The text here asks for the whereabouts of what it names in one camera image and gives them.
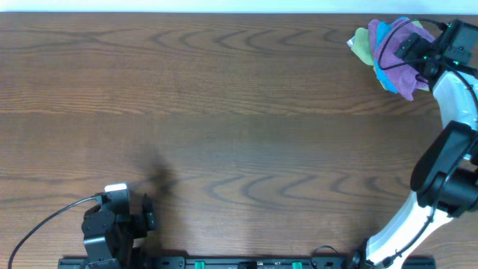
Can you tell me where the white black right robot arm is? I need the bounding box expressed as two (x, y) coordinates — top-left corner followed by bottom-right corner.
(348, 18), (477, 268)

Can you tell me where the green microfiber cloth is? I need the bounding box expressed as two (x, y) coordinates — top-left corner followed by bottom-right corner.
(347, 26), (400, 73)

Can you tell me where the blue microfiber cloth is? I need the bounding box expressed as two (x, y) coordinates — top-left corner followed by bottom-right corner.
(368, 16), (414, 99)

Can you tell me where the purple microfiber cloth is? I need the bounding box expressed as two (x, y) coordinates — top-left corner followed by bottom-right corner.
(368, 17), (435, 101)

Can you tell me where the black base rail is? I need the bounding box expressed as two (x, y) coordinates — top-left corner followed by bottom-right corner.
(58, 256), (437, 269)

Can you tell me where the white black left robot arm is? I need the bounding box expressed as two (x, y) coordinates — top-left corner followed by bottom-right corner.
(81, 189), (157, 268)

